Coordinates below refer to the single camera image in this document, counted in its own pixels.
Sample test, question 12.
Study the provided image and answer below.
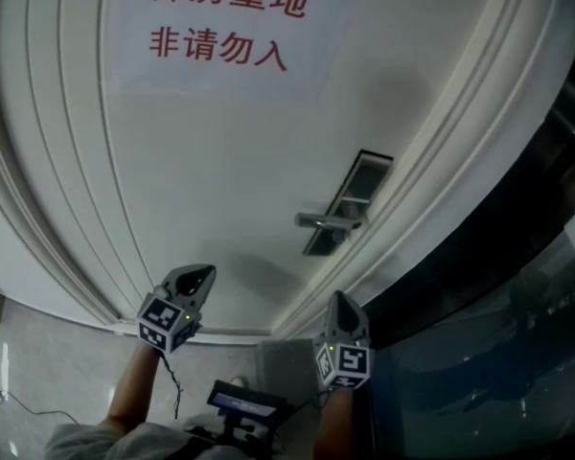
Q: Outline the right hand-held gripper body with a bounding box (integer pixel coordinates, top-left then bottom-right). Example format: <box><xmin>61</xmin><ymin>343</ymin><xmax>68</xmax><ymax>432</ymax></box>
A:
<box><xmin>314</xmin><ymin>331</ymin><xmax>371</xmax><ymax>391</ymax></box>

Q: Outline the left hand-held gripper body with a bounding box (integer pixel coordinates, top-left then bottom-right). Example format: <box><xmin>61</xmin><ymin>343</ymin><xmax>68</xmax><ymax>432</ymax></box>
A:
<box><xmin>136</xmin><ymin>283</ymin><xmax>207</xmax><ymax>354</ymax></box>

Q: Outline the person's left forearm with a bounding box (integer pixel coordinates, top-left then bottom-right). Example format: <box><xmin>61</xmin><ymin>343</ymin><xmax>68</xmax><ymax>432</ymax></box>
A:
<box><xmin>105</xmin><ymin>345</ymin><xmax>167</xmax><ymax>430</ymax></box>

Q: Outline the person's right forearm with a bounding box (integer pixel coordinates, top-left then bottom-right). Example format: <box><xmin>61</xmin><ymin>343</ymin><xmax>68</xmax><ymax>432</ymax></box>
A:
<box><xmin>310</xmin><ymin>388</ymin><xmax>356</xmax><ymax>460</ymax></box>

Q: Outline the white door with paper sign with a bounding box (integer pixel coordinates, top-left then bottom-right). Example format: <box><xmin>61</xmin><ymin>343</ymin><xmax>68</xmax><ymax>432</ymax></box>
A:
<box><xmin>0</xmin><ymin>0</ymin><xmax>509</xmax><ymax>333</ymax></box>

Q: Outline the dark door lock plate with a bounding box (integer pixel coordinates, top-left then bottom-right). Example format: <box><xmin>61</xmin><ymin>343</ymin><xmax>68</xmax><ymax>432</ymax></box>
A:
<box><xmin>301</xmin><ymin>149</ymin><xmax>395</xmax><ymax>258</ymax></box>

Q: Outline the black chest-mounted device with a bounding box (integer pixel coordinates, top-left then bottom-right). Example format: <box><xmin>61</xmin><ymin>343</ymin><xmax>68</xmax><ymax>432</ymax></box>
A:
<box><xmin>206</xmin><ymin>379</ymin><xmax>288</xmax><ymax>460</ymax></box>

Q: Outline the person's grey shirt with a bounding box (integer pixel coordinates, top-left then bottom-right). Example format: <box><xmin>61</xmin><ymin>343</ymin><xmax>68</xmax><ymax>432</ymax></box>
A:
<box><xmin>42</xmin><ymin>412</ymin><xmax>250</xmax><ymax>460</ymax></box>

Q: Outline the white paper sign red print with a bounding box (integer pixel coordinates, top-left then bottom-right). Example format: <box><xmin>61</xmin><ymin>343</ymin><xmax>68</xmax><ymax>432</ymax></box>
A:
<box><xmin>109</xmin><ymin>0</ymin><xmax>365</xmax><ymax>100</ymax></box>

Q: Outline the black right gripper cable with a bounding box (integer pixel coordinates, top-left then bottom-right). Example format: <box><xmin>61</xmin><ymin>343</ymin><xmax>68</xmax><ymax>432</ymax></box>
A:
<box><xmin>280</xmin><ymin>390</ymin><xmax>330</xmax><ymax>419</ymax></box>

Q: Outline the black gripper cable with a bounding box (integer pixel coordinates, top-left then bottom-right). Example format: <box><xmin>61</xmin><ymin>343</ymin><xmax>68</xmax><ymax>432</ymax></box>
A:
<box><xmin>280</xmin><ymin>390</ymin><xmax>330</xmax><ymax>419</ymax></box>
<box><xmin>160</xmin><ymin>353</ymin><xmax>184</xmax><ymax>421</ymax></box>

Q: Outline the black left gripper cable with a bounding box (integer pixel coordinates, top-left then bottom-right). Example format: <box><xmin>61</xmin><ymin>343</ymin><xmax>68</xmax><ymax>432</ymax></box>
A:
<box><xmin>160</xmin><ymin>353</ymin><xmax>184</xmax><ymax>421</ymax></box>

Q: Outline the silver door lever handle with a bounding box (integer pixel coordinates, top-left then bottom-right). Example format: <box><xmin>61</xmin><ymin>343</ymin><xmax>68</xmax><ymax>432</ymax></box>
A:
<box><xmin>294</xmin><ymin>211</ymin><xmax>365</xmax><ymax>232</ymax></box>

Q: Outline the glass partition with black frame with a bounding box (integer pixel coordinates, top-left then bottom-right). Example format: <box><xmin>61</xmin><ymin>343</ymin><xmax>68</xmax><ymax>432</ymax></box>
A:
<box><xmin>363</xmin><ymin>79</ymin><xmax>575</xmax><ymax>460</ymax></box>

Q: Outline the black floor cable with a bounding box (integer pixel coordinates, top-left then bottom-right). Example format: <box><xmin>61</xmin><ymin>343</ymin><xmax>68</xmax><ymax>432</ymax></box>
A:
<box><xmin>0</xmin><ymin>390</ymin><xmax>85</xmax><ymax>420</ymax></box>

